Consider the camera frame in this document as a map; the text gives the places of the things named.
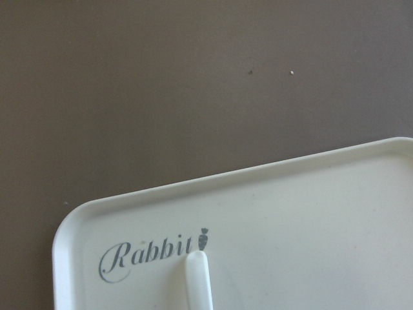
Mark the white ceramic spoon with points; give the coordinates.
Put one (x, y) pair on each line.
(197, 278)

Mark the cream rabbit tray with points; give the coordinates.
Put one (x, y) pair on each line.
(327, 231)

